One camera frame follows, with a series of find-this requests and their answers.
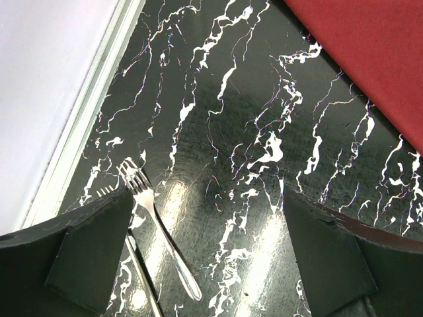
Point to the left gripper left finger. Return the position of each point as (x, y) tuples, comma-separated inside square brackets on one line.
[(66, 266)]

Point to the left aluminium frame post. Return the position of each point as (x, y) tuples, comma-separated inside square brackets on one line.
[(57, 177)]

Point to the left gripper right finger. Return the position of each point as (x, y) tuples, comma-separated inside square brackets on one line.
[(349, 268)]

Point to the silver fork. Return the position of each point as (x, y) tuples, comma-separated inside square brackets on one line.
[(132, 247), (144, 195)]

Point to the red cloth napkin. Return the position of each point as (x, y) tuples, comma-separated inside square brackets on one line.
[(379, 45)]

